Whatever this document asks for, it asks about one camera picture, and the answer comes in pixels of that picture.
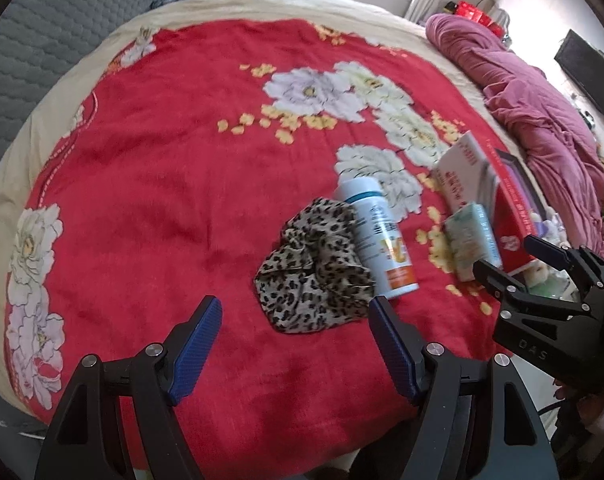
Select red floral blanket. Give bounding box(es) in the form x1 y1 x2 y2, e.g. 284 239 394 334
2 19 542 471

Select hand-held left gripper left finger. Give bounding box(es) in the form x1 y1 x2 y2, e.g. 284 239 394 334
34 296 221 480

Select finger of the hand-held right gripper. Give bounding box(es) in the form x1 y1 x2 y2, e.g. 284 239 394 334
472 259 577 321
523 234 604 302

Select grey bed base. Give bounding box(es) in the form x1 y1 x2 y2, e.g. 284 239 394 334
0 380 50 441

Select leopard print scrunchie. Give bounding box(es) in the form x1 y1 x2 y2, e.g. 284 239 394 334
254 198 375 336

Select red cardboard box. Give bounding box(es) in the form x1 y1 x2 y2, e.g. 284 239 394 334
430 130 537 271

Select person's right hand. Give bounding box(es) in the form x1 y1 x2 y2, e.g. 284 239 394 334
552 381 604 461

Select beige bed sheet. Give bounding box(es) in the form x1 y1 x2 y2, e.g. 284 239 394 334
0 0 512 411

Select white pill bottle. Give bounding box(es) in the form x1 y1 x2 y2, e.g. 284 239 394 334
336 176 420 301

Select pink quilt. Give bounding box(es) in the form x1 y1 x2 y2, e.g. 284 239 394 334
426 12 604 248

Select green print tissue pack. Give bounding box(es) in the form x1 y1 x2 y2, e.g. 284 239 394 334
443 201 503 283

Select purple printed book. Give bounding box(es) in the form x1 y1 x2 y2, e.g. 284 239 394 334
506 160 547 216

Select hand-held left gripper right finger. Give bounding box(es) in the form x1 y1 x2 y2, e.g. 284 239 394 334
349 296 552 480

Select black wall television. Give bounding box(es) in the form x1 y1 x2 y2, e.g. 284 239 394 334
554 29 604 121

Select grey quilted headboard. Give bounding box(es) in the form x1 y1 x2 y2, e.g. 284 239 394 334
0 0 180 181

